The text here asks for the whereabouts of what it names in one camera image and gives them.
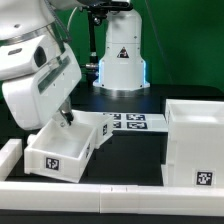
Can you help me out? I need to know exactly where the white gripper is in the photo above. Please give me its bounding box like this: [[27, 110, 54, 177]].
[[2, 44, 81, 130]]

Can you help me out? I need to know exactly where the white drawer box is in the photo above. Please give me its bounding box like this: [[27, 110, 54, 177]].
[[73, 110, 114, 149], [24, 120, 96, 183]]

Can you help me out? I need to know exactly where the white front drawer box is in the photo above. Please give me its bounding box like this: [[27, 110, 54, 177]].
[[24, 120, 96, 183]]

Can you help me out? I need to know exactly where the white drawer cabinet shell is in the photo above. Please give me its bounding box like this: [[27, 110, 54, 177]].
[[161, 99, 224, 188]]

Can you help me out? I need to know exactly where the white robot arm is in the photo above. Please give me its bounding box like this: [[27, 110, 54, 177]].
[[0, 0, 150, 130]]

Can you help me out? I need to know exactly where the white fiducial marker sheet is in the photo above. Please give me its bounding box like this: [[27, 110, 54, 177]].
[[104, 112, 168, 133]]

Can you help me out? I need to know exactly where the white left fence block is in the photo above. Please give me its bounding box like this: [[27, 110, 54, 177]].
[[0, 139, 22, 182]]

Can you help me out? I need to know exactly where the white front fence rail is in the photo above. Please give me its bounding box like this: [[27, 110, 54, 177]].
[[0, 181, 224, 217]]

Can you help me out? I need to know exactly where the black camera stand pole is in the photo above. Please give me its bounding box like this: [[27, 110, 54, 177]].
[[79, 0, 133, 72]]

